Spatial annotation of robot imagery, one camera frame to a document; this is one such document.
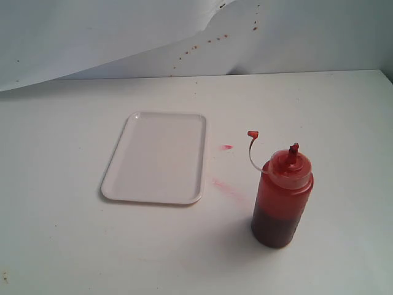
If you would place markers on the red ketchup squeeze bottle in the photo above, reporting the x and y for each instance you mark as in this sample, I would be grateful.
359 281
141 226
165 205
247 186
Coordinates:
286 182

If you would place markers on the white rectangular plastic tray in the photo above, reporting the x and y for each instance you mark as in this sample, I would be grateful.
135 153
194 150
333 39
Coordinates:
159 159

